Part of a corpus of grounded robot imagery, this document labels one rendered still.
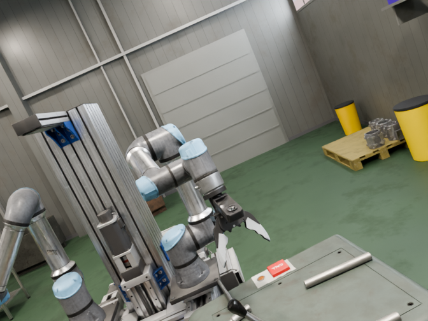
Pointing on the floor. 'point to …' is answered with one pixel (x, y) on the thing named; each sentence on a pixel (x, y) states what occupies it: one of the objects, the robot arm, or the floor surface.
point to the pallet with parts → (366, 143)
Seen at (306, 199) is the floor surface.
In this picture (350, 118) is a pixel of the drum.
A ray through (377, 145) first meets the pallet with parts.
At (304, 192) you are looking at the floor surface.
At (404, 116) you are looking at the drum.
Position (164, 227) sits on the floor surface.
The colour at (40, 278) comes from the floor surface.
